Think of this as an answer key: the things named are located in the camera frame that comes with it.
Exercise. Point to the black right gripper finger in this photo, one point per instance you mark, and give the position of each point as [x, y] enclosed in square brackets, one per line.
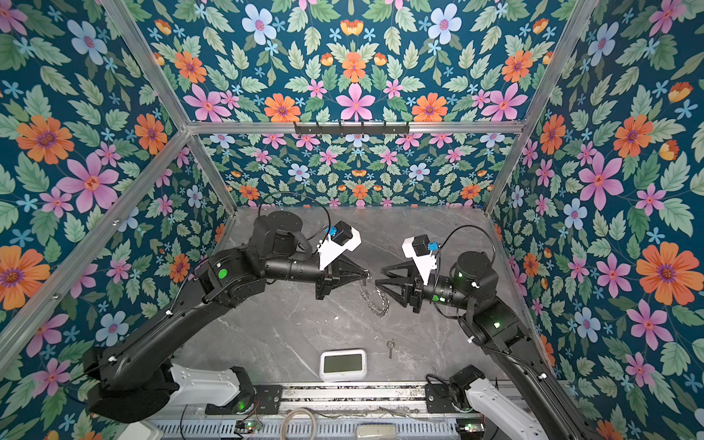
[395, 290]
[399, 271]

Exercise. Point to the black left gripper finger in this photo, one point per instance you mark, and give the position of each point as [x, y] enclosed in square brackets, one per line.
[345, 278]
[350, 269]

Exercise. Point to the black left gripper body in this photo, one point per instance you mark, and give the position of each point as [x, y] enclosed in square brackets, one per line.
[330, 273]

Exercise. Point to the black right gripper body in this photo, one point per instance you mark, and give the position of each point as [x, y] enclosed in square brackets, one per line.
[417, 295]

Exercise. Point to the steel key holder plate with rings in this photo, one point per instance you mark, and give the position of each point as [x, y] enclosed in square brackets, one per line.
[376, 300]

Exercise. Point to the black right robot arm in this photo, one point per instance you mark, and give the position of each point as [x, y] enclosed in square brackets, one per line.
[491, 325]

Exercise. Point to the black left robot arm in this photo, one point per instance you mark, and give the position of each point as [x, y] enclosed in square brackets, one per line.
[137, 378]

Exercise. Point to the white digital timer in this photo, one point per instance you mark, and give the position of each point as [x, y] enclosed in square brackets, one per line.
[343, 365]

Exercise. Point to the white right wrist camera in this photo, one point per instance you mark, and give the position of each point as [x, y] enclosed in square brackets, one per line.
[423, 253]

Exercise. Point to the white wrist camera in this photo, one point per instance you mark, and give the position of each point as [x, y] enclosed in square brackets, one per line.
[423, 253]
[339, 239]

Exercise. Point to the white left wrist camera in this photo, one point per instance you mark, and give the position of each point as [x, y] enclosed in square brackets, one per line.
[339, 239]

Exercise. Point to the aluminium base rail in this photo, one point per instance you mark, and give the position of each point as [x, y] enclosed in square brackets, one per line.
[416, 399]

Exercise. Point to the black hook rail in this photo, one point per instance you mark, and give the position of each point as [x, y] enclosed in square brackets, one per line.
[343, 129]

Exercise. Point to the aluminium frame post back right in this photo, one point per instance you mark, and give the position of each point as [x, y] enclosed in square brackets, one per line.
[576, 24]

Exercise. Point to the aluminium frame post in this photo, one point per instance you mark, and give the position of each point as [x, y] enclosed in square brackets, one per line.
[129, 30]
[576, 24]

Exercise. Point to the aluminium frame post back left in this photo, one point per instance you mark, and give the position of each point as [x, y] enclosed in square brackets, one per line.
[129, 30]

